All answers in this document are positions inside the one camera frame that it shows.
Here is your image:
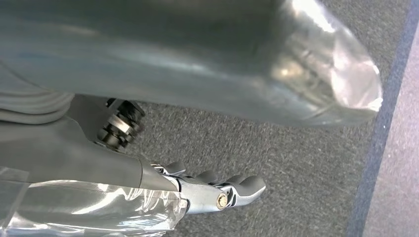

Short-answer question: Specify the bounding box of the dark robot foot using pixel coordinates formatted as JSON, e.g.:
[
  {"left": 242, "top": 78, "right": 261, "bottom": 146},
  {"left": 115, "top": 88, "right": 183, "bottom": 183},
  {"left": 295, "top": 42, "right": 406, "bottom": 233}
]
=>
[{"left": 67, "top": 95, "right": 146, "bottom": 153}]

